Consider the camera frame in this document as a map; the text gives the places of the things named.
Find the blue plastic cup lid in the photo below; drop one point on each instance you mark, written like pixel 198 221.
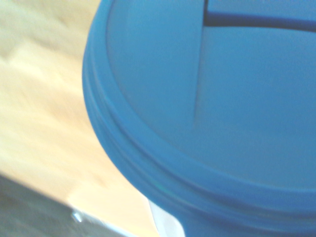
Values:
pixel 209 111

